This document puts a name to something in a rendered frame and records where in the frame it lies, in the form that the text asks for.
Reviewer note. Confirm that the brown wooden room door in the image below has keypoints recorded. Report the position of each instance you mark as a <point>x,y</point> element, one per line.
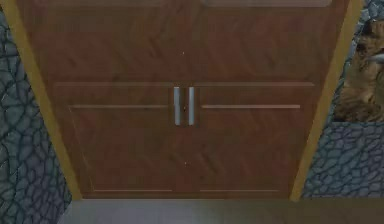
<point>253,66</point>
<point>113,66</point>

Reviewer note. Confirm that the brown mottled wall picture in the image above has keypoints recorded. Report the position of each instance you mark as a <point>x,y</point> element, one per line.
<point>361,86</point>

